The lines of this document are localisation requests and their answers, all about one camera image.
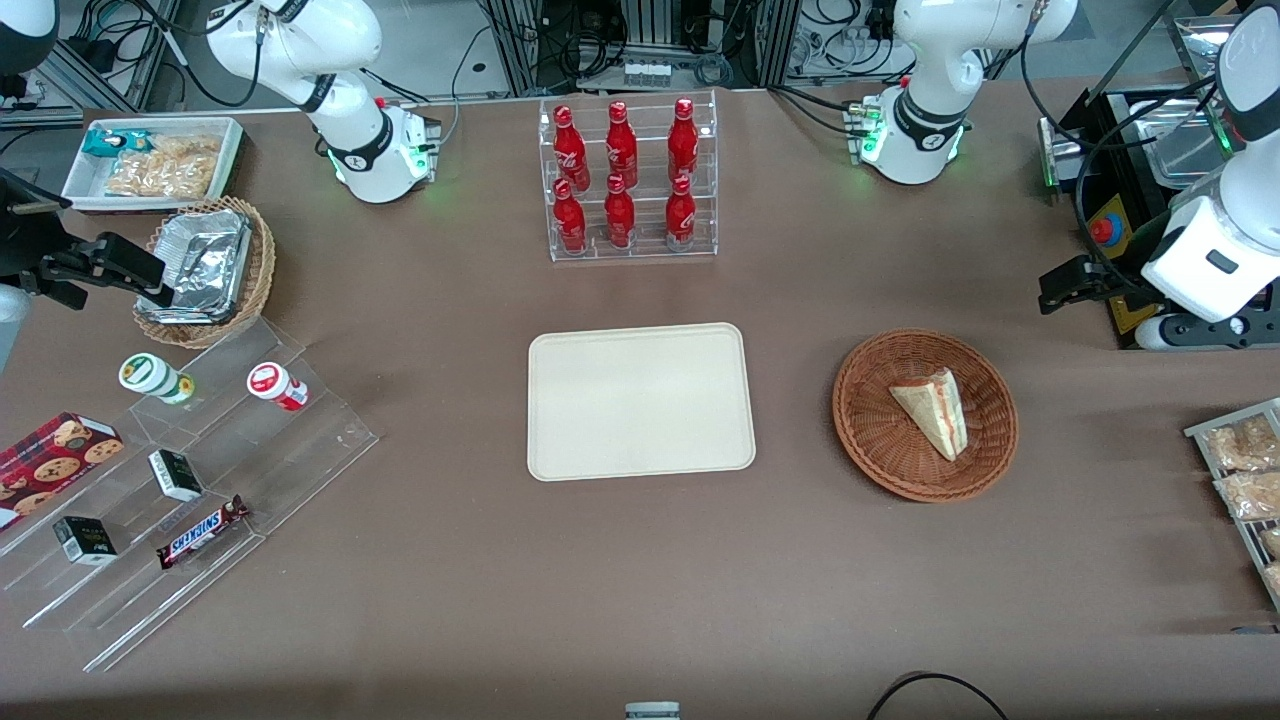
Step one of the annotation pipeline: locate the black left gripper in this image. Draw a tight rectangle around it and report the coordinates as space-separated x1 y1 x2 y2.
1038 212 1173 315

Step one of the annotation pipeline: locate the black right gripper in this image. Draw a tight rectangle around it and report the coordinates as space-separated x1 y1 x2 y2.
0 225 166 309

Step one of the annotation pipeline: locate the triangle sandwich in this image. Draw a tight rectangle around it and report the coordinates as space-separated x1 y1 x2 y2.
889 367 970 462

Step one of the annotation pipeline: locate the light wicker basket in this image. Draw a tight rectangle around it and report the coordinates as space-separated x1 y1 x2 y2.
133 196 276 350

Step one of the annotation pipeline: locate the silver metal tray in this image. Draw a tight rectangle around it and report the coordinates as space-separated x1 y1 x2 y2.
1130 95 1229 189
1165 10 1246 89

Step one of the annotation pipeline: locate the tray with snack bags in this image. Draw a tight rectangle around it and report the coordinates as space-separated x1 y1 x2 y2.
1184 398 1280 613

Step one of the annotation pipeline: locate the brown round wicker basket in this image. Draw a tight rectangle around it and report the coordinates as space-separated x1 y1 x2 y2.
832 329 1019 503

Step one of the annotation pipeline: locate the cream plastic tray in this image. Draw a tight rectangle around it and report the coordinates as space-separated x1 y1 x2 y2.
527 322 757 483

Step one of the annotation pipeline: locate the yellow emergency stop box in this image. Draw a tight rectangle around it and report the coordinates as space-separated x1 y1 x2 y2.
1088 195 1137 263

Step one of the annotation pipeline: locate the silver foil container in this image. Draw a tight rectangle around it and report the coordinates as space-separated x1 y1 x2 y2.
137 208 252 325

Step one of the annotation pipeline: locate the white cup with green lid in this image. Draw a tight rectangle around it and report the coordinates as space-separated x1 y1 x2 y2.
118 353 196 405

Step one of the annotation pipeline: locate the clear bag of crackers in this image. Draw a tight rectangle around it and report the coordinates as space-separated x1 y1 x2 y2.
104 135 222 199

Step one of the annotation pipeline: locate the teal snack packet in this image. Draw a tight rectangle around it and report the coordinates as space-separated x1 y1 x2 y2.
82 128 151 159

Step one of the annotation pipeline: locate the white rectangular bin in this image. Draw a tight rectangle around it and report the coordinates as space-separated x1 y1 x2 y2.
62 116 246 213

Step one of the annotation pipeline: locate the black equipment box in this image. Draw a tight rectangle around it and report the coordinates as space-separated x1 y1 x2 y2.
1075 85 1236 336

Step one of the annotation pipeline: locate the white cup with red lid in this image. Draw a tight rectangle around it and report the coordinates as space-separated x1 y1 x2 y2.
247 362 309 412

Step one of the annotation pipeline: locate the red cookie box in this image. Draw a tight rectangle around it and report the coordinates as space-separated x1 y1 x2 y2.
0 412 126 531

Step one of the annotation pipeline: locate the small black box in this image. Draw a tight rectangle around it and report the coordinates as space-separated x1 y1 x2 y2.
148 449 204 502
53 516 118 566

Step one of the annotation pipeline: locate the clear acrylic stepped shelf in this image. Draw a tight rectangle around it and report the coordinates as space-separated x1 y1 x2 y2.
0 318 379 673

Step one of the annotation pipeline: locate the Snickers chocolate bar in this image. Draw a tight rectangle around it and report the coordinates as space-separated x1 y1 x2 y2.
157 495 250 570

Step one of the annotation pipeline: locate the red cola bottle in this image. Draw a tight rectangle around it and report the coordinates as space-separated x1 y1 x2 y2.
604 100 639 189
664 175 697 251
603 173 637 249
553 104 589 191
552 178 588 254
667 97 700 186

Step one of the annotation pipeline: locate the clear acrylic bottle rack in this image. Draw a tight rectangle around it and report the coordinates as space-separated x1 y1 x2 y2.
538 90 719 263

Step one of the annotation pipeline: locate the black cable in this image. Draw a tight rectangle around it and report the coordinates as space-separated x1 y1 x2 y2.
865 671 1011 720

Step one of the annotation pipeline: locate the aluminium profile frame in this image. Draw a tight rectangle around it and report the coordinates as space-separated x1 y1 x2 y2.
480 0 806 96

